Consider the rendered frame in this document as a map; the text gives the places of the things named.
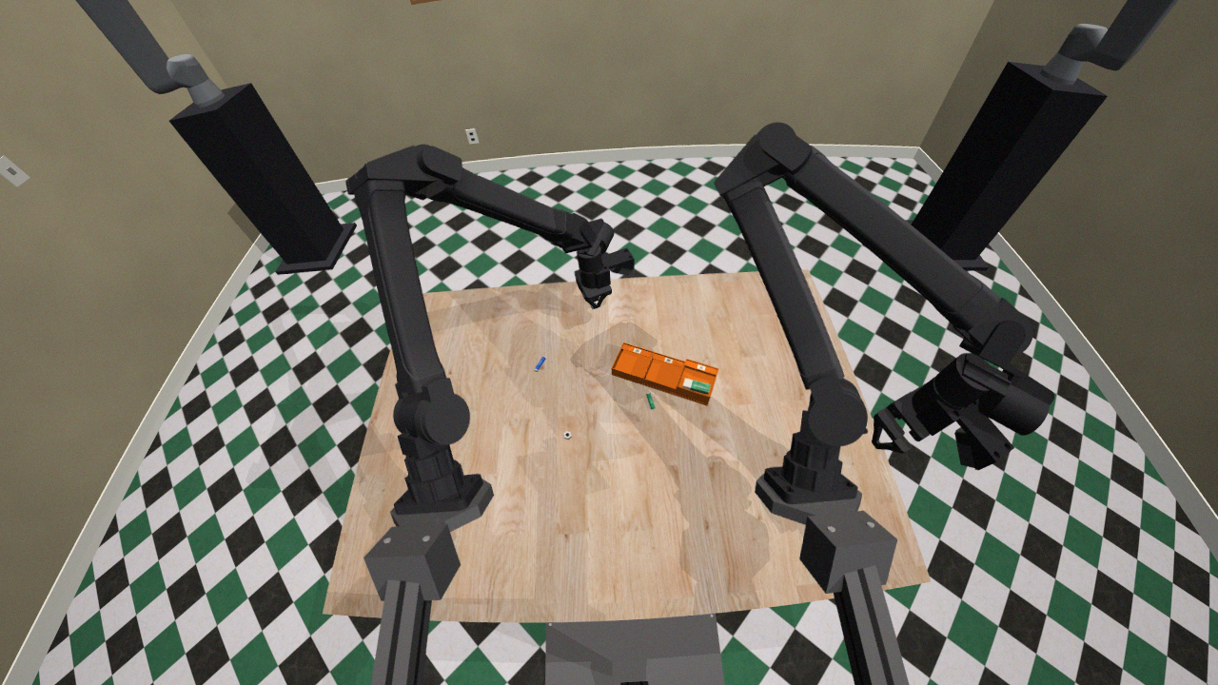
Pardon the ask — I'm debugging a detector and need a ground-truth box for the orange open bin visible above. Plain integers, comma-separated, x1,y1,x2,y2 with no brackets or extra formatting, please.
611,343,719,405

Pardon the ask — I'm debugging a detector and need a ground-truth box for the green and white eraser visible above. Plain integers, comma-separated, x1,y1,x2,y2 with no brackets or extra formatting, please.
682,378,711,395

